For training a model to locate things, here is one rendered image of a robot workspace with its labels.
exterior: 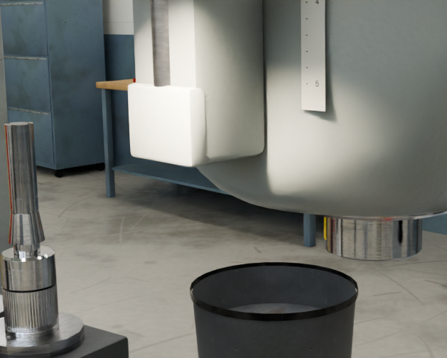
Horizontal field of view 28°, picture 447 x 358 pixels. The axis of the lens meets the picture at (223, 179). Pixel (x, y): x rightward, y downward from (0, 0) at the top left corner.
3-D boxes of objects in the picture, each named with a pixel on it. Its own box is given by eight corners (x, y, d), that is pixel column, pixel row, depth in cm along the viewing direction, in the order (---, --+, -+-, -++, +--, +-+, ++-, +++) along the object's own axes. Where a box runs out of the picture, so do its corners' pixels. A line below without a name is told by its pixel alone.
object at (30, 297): (-6, 334, 77) (-11, 268, 76) (23, 317, 81) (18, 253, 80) (42, 339, 76) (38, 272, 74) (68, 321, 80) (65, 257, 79)
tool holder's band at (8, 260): (-11, 268, 76) (-12, 256, 76) (18, 253, 80) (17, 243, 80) (38, 272, 74) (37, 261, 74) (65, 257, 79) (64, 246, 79)
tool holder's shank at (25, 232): (1, 255, 76) (-9, 125, 74) (20, 246, 79) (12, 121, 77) (33, 257, 75) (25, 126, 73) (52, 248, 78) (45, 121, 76)
